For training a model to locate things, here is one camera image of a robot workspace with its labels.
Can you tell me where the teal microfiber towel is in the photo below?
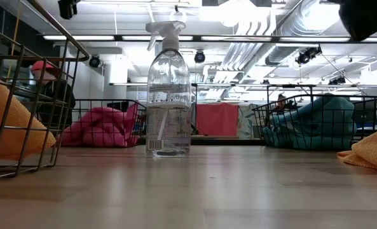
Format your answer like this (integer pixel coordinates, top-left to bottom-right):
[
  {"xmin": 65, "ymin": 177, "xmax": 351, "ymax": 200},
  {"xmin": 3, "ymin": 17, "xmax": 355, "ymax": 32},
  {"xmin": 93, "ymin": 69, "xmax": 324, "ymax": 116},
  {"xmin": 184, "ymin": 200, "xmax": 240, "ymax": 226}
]
[
  {"xmin": 312, "ymin": 94, "xmax": 358, "ymax": 136},
  {"xmin": 262, "ymin": 113, "xmax": 354, "ymax": 151}
]

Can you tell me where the pink microfiber towel white tag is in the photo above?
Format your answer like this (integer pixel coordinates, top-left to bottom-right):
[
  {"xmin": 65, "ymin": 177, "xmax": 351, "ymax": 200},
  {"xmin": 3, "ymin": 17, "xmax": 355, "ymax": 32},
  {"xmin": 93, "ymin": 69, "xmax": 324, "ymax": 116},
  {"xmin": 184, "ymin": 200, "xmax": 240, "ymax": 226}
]
[{"xmin": 60, "ymin": 122, "xmax": 130, "ymax": 148}]

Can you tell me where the clear spray bottle white trigger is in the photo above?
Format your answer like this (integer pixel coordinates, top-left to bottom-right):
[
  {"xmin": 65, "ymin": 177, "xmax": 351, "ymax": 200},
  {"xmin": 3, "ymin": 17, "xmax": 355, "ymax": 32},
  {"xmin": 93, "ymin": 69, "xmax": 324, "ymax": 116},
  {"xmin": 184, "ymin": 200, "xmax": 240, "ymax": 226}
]
[{"xmin": 144, "ymin": 20, "xmax": 193, "ymax": 159}]

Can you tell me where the red hanging cloth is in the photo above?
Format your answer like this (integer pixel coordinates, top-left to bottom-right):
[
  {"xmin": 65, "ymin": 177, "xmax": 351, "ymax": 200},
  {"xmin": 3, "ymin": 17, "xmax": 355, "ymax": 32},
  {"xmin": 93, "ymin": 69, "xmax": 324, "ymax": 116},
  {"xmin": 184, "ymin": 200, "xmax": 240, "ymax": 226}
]
[{"xmin": 195, "ymin": 102, "xmax": 240, "ymax": 138}]

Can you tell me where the white green patterned cloth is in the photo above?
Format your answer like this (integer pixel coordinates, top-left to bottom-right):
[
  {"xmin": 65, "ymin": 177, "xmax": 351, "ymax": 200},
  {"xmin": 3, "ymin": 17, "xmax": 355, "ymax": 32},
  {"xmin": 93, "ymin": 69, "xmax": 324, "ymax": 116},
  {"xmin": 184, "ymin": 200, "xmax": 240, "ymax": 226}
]
[{"xmin": 237, "ymin": 103, "xmax": 259, "ymax": 141}]

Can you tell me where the person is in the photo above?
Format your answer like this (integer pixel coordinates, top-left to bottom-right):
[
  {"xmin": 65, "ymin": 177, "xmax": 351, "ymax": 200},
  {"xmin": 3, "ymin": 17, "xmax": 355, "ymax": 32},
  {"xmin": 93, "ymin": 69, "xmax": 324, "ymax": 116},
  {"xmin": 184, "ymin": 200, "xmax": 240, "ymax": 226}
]
[
  {"xmin": 274, "ymin": 93, "xmax": 298, "ymax": 113},
  {"xmin": 30, "ymin": 60, "xmax": 77, "ymax": 128}
]

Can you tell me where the black wire basket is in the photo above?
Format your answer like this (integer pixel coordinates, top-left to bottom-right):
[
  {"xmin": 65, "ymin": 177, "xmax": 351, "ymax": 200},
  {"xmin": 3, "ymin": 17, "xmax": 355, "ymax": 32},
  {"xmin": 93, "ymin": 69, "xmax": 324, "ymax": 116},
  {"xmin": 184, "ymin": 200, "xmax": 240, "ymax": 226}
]
[
  {"xmin": 59, "ymin": 99, "xmax": 148, "ymax": 149},
  {"xmin": 252, "ymin": 94, "xmax": 377, "ymax": 151}
]

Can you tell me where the silver ventilation duct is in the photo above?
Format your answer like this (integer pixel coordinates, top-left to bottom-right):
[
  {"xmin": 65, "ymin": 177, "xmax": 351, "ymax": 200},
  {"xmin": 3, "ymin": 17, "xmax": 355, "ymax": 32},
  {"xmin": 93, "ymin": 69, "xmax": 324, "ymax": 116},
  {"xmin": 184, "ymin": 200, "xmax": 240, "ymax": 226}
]
[{"xmin": 264, "ymin": 0, "xmax": 342, "ymax": 67}]

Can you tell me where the bronze wire basket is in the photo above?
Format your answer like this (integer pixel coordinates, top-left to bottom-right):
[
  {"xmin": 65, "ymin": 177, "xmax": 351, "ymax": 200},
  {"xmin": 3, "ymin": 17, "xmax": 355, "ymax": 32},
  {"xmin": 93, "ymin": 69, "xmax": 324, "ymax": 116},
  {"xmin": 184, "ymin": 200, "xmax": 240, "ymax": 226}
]
[{"xmin": 0, "ymin": 0, "xmax": 91, "ymax": 185}]

